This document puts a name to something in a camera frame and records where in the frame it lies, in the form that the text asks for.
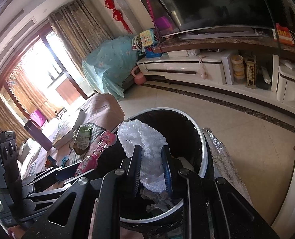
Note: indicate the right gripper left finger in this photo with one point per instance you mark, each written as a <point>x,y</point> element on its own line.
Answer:
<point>132,166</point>

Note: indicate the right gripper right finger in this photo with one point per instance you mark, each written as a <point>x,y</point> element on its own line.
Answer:
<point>173,180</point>

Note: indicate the white foam fruit net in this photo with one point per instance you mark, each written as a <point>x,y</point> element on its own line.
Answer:
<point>135,132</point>

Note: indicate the pink snack pouch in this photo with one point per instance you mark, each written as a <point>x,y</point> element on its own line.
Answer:
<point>107,139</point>

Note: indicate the black trash bin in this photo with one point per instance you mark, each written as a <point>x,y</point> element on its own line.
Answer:
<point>169,140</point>

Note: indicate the beige sofa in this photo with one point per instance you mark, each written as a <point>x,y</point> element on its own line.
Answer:
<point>28,152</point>

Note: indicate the green snack bag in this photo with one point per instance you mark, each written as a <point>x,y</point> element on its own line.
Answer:
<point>82,138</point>

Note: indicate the purple thermos bottle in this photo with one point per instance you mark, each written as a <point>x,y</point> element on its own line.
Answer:
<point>37,134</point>

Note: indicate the pink tablecloth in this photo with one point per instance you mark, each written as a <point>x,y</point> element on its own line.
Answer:
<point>101,112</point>

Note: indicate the stack of children's books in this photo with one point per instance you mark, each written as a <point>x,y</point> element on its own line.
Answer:
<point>64,133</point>

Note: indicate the left curtain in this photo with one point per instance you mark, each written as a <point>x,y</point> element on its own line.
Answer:
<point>8,122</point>

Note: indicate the curtain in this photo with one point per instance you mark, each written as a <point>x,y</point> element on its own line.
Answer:
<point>8,122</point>
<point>81,29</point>

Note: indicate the pink kettlebell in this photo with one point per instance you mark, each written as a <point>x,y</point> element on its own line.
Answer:
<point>138,76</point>

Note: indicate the furniture under teal cover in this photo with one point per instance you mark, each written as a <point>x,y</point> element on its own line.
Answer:
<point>108,66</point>

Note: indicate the toy phone play set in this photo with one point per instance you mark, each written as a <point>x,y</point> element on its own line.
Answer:
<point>144,42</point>

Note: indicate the white TV cabinet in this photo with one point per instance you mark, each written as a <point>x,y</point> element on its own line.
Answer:
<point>224,71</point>

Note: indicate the right curtain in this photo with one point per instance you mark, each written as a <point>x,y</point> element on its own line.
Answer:
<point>81,29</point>

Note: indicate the large black television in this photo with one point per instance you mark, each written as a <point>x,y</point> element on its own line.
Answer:
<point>177,16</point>

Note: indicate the red heart hanging decoration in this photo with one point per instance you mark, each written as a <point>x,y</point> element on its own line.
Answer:
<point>117,14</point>

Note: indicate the red toy telephone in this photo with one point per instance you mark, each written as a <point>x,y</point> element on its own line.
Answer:
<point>282,35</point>

